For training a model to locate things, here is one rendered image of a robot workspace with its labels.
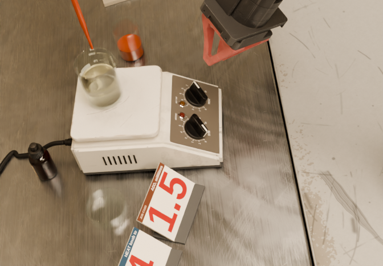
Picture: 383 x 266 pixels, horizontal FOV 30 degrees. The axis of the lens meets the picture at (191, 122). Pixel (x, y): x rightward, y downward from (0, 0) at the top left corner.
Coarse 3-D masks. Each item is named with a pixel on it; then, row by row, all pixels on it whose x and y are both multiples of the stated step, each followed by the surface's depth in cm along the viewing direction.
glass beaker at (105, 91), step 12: (84, 48) 93; (96, 48) 94; (84, 60) 94; (96, 60) 95; (108, 60) 95; (108, 72) 91; (84, 84) 93; (96, 84) 92; (108, 84) 93; (120, 84) 96; (96, 96) 94; (108, 96) 94; (120, 96) 96; (96, 108) 96; (108, 108) 96
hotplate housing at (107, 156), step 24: (168, 72) 102; (168, 96) 99; (168, 120) 97; (72, 144) 96; (96, 144) 95; (120, 144) 95; (144, 144) 95; (168, 144) 95; (96, 168) 99; (120, 168) 99; (144, 168) 99; (192, 168) 99
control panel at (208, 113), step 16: (176, 80) 101; (192, 80) 102; (176, 96) 100; (208, 96) 102; (176, 112) 98; (192, 112) 99; (208, 112) 100; (176, 128) 96; (208, 128) 99; (192, 144) 96; (208, 144) 97
